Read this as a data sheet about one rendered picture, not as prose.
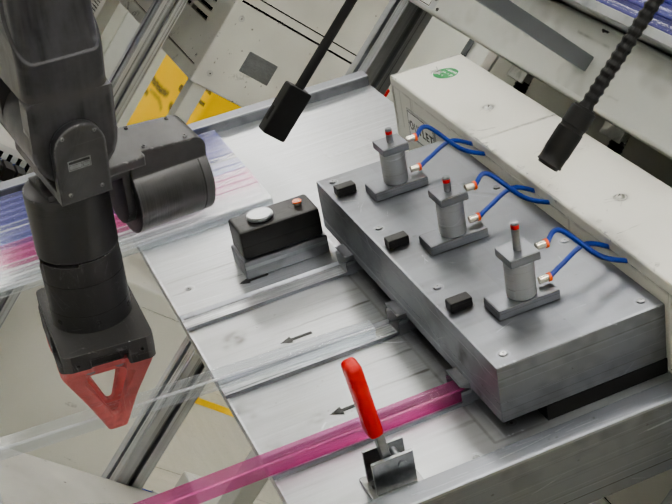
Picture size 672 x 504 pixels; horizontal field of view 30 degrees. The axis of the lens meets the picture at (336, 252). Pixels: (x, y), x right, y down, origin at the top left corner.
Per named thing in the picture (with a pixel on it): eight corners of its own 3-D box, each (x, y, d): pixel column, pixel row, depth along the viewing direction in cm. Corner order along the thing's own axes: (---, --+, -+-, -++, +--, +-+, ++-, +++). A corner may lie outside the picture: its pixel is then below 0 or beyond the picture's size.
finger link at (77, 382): (145, 378, 99) (125, 278, 95) (169, 429, 94) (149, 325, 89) (61, 403, 98) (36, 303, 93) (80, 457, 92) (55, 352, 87)
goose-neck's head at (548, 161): (544, 165, 81) (583, 106, 80) (531, 155, 83) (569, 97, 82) (563, 176, 82) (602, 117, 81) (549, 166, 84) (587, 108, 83)
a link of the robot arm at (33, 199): (6, 168, 85) (36, 198, 81) (99, 138, 88) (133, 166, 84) (27, 255, 89) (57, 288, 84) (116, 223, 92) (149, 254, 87)
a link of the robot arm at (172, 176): (-2, 74, 83) (49, 133, 77) (155, 29, 88) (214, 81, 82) (27, 220, 90) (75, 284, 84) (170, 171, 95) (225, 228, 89)
